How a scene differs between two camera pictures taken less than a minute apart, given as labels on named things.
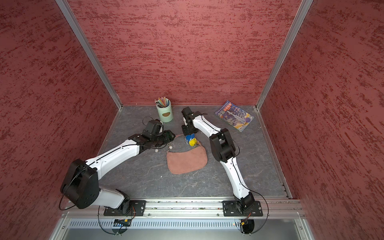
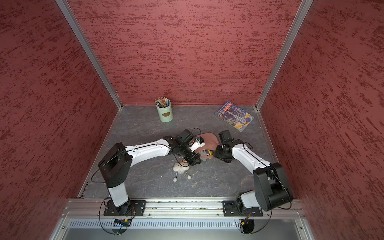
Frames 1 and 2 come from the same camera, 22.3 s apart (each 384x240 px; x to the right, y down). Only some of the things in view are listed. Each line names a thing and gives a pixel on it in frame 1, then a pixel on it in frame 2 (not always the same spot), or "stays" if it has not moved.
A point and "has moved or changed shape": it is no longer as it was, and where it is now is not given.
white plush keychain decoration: [170, 147] has moved or changed shape
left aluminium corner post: [90, 49] stays
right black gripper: [186, 132] → [217, 154]
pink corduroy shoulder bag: [182, 157] has moved or changed shape
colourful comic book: [234, 115] stays
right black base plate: [230, 209] stays
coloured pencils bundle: [162, 102] stays
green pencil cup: [165, 114] stays
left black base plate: [136, 208] stays
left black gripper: [168, 137] → [192, 159]
